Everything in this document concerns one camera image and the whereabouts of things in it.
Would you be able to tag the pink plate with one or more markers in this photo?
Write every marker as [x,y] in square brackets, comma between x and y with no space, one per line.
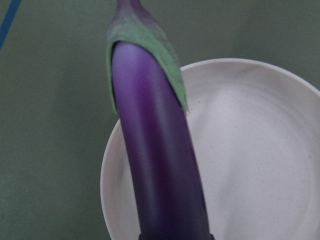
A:
[255,132]

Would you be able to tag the purple eggplant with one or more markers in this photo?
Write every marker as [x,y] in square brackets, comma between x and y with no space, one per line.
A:
[148,94]

